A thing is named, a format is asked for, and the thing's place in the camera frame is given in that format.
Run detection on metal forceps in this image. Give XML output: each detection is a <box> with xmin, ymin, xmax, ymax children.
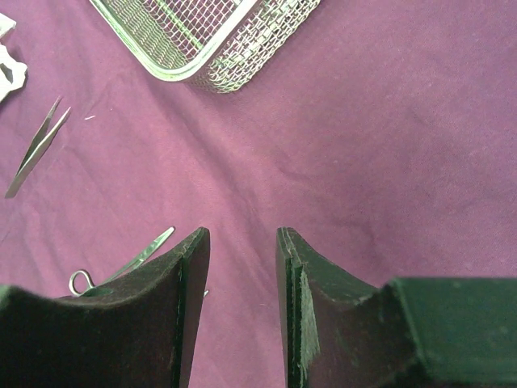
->
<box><xmin>68</xmin><ymin>226</ymin><xmax>176</xmax><ymax>297</ymax></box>

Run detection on purple cloth wrap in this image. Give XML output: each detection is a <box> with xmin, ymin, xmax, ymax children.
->
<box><xmin>1</xmin><ymin>1</ymin><xmax>516</xmax><ymax>387</ymax></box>

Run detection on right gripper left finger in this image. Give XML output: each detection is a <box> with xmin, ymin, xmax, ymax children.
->
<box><xmin>1</xmin><ymin>227</ymin><xmax>210</xmax><ymax>387</ymax></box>

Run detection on thin metal tweezers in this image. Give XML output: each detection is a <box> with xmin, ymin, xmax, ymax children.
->
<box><xmin>4</xmin><ymin>96</ymin><xmax>71</xmax><ymax>199</ymax></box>

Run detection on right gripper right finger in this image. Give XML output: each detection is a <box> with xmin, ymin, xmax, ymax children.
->
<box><xmin>275</xmin><ymin>227</ymin><xmax>516</xmax><ymax>387</ymax></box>

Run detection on small white packet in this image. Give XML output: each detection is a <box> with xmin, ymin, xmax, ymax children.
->
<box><xmin>1</xmin><ymin>14</ymin><xmax>27</xmax><ymax>101</ymax></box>

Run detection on wire mesh metal tray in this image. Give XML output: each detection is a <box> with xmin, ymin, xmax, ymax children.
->
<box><xmin>92</xmin><ymin>0</ymin><xmax>319</xmax><ymax>94</ymax></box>

